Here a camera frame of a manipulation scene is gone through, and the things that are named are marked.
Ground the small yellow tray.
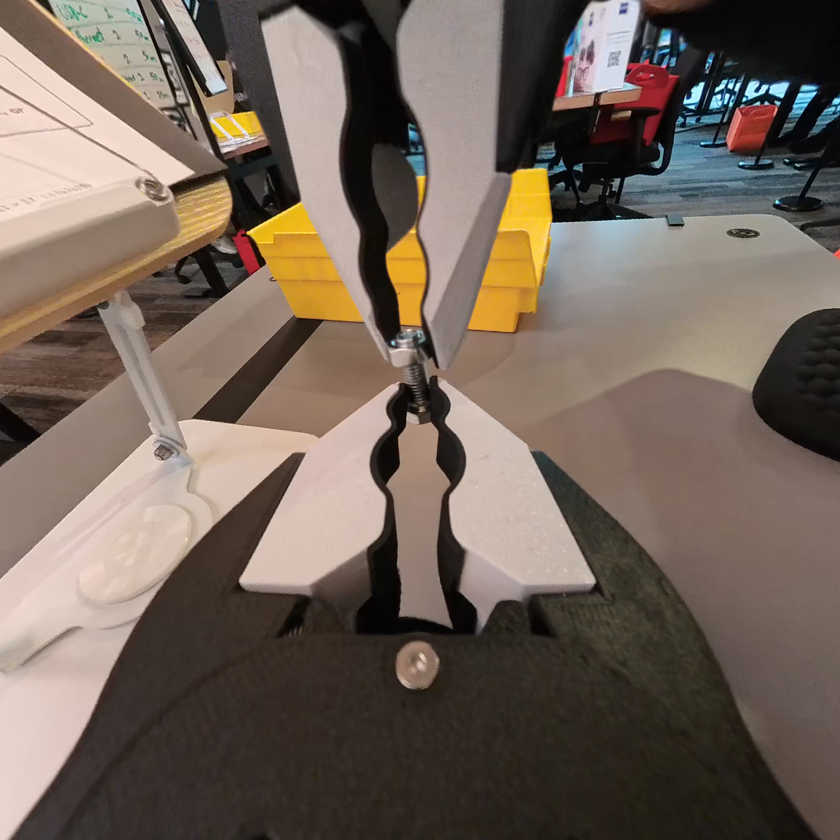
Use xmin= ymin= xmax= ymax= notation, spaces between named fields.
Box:
xmin=209 ymin=112 xmax=266 ymax=145

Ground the orange bag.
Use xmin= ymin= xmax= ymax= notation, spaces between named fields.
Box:
xmin=725 ymin=104 xmax=778 ymax=152

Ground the clear acrylic foot plate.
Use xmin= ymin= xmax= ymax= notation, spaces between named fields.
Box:
xmin=0 ymin=462 xmax=214 ymax=673

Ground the black stanchion post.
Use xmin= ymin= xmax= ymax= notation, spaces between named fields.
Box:
xmin=773 ymin=138 xmax=840 ymax=213
xmin=738 ymin=105 xmax=782 ymax=172

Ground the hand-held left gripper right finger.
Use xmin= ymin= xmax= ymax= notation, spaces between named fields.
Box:
xmin=430 ymin=379 xmax=596 ymax=632

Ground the yellow plastic bin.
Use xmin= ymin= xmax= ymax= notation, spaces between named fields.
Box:
xmin=248 ymin=168 xmax=553 ymax=333

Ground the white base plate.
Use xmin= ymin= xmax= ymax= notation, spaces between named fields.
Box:
xmin=0 ymin=419 xmax=319 ymax=840

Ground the whiteboard with green writing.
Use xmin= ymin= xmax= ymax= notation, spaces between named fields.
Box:
xmin=49 ymin=0 xmax=178 ymax=109

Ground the person's right forearm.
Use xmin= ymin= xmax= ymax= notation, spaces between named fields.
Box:
xmin=643 ymin=0 xmax=840 ymax=67

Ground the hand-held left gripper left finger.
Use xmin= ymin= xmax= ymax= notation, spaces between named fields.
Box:
xmin=239 ymin=381 xmax=409 ymax=624

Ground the red and black office chair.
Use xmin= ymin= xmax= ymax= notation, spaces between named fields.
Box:
xmin=564 ymin=62 xmax=683 ymax=217

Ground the small easel whiteboard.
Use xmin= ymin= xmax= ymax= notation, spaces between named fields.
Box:
xmin=154 ymin=0 xmax=228 ymax=94

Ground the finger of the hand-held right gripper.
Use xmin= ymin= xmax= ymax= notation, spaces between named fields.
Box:
xmin=261 ymin=10 xmax=403 ymax=360
xmin=395 ymin=0 xmax=514 ymax=370

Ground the white slotted support bracket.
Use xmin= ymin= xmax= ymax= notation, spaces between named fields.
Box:
xmin=98 ymin=290 xmax=194 ymax=468

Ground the white printed box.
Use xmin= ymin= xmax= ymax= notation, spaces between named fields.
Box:
xmin=567 ymin=0 xmax=641 ymax=93

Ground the silver hex bolt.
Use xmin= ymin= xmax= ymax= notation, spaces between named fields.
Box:
xmin=386 ymin=329 xmax=438 ymax=413

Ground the wooden office desk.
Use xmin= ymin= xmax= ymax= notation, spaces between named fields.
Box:
xmin=553 ymin=84 xmax=643 ymax=112

